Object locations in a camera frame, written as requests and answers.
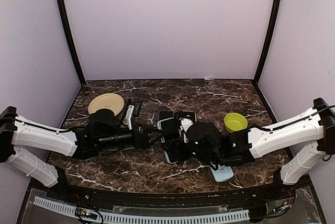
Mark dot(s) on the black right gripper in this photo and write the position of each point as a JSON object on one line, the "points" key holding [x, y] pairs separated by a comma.
{"points": [[175, 147]]}

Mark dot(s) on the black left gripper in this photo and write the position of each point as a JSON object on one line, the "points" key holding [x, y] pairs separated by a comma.
{"points": [[144, 143]]}

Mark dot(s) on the white-backed phone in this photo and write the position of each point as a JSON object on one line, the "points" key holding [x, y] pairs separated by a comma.
{"points": [[170, 128]]}

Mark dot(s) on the grey-blue phone case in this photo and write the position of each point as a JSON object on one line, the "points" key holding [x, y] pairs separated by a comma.
{"points": [[169, 157]]}

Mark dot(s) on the purple-edged black phone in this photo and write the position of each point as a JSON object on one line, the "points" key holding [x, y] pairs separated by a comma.
{"points": [[165, 114]]}

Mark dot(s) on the black phone light-blue edge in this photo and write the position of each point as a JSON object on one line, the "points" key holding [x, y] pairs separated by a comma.
{"points": [[188, 114]]}

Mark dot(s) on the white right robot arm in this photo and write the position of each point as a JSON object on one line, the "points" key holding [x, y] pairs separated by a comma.
{"points": [[314, 127]]}

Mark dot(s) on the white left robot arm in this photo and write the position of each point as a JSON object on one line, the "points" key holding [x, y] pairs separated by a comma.
{"points": [[102, 131]]}

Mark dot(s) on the light blue phone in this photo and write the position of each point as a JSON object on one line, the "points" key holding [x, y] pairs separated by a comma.
{"points": [[221, 173]]}

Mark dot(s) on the beige ceramic plate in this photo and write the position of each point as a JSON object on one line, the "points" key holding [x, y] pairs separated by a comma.
{"points": [[111, 101]]}

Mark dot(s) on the lime green bowl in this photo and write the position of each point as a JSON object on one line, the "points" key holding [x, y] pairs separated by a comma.
{"points": [[235, 122]]}

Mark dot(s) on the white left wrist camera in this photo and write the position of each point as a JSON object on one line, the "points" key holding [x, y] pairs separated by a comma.
{"points": [[133, 109]]}

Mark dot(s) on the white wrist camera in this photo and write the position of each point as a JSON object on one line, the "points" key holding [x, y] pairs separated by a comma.
{"points": [[133, 109], [184, 124]]}

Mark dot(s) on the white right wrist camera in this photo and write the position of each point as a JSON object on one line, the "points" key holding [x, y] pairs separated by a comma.
{"points": [[184, 124]]}

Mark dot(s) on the black front table rail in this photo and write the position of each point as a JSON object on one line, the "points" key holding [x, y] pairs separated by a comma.
{"points": [[185, 189]]}

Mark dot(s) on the white slotted cable duct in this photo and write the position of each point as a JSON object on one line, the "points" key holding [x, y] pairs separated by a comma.
{"points": [[140, 215]]}

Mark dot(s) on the black left frame post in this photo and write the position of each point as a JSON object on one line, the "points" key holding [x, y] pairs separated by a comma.
{"points": [[70, 41]]}

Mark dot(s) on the black frame post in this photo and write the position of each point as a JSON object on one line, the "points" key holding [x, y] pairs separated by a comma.
{"points": [[267, 41], [70, 41]]}

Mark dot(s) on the black right frame post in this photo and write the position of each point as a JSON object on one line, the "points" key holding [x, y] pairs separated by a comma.
{"points": [[267, 41]]}

